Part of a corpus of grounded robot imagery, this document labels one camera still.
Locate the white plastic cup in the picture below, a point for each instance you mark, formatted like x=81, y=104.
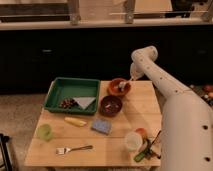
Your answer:
x=133, y=141

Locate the dark maroon bowl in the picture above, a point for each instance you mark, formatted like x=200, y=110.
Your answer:
x=110, y=106

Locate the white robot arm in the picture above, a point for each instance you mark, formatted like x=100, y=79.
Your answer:
x=187, y=120

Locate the white dish brush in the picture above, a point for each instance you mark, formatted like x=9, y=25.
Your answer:
x=122, y=84

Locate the green plastic tray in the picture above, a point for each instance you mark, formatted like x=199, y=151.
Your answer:
x=64, y=88

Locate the green plastic cup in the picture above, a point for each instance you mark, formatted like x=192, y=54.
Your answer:
x=44, y=132

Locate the red apple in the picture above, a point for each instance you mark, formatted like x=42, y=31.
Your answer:
x=142, y=132

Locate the red bowl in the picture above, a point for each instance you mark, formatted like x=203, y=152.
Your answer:
x=115, y=89

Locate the wooden table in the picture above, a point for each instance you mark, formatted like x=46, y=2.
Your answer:
x=140, y=109

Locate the yellow banana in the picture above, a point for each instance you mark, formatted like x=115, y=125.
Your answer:
x=75, y=121

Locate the dark grape bunch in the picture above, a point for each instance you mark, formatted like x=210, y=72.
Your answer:
x=68, y=103

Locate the blue sponge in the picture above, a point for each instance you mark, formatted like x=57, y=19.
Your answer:
x=102, y=126

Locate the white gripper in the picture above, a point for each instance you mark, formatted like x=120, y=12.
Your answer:
x=135, y=74

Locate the grey folded cloth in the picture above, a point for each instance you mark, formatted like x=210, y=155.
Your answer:
x=84, y=102

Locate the silver fork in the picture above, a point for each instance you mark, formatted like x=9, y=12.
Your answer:
x=65, y=150

